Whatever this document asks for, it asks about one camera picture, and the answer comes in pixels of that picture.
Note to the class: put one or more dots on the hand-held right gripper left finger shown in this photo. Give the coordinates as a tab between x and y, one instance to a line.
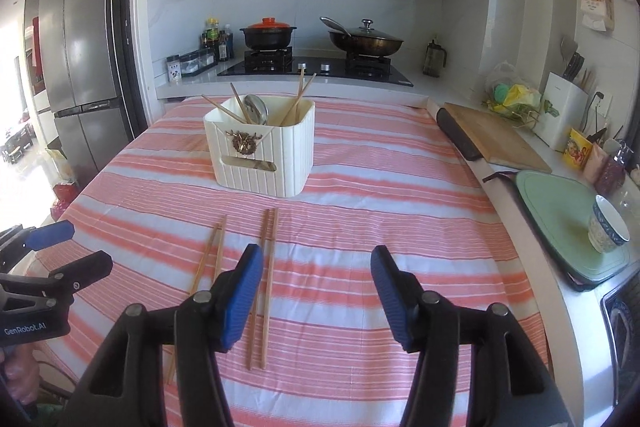
242	297

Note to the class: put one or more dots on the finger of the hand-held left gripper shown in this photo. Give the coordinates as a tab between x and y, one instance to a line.
85	267
50	232

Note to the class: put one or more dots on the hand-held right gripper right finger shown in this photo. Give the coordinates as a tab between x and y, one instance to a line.
392	297

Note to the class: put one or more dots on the wooden chopstick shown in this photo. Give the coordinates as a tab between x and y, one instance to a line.
300	87
220	107
305	91
270	282
252	337
219	247
236	99
207	252

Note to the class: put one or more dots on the cream utensil holder box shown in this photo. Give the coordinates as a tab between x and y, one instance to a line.
280	157

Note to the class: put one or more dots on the steel spoon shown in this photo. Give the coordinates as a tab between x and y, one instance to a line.
247	108
260	112

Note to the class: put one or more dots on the person's left hand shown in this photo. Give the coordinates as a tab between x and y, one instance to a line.
20	369

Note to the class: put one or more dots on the red toy box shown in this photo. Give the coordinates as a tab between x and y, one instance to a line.
65	194

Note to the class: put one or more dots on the cardboard box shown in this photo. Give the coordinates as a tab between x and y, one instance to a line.
60	164

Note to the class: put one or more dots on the pink striped tablecloth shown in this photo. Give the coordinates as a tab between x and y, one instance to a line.
350	217

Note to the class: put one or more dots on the dark wooden furniture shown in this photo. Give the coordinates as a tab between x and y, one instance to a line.
15	144

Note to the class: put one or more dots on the green drying mat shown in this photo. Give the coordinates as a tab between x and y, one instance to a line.
550	217

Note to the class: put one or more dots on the grey refrigerator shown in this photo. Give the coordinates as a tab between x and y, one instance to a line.
85	57

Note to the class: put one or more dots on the red hanging cloth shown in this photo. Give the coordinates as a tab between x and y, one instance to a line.
35	42

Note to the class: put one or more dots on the wooden cutting board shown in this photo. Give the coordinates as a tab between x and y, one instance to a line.
505	137

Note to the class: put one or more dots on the white spice jar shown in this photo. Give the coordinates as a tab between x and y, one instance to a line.
174	71

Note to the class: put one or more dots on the dark tall cabinet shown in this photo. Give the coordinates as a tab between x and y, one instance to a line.
35	7

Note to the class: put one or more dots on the blue and white bowl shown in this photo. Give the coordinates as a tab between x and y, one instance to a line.
607	227

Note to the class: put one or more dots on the plastic bag with yellow contents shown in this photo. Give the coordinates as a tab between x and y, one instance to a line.
515	99

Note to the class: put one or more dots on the steel sink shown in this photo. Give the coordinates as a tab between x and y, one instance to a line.
622	337

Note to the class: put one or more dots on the yellow packet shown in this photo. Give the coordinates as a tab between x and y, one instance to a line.
577	149

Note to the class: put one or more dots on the dark glass pitcher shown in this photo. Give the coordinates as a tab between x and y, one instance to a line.
434	62

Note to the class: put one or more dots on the black gas stove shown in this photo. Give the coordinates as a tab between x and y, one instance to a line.
310	67

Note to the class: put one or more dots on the pale pink cup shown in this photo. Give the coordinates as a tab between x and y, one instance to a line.
594	164

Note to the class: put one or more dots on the dark sauce bottle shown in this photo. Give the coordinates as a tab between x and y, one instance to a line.
225	47

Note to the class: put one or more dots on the white knife holder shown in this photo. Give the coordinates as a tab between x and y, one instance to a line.
562	112

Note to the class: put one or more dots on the dark pink bottle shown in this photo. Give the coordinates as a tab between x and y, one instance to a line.
612	172

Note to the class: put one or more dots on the wok with glass lid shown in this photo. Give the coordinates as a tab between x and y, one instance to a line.
365	43

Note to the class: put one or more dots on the black pot with orange lid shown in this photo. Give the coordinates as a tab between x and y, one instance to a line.
267	37

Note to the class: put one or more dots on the grey spatula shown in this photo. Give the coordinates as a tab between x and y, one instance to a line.
569	48

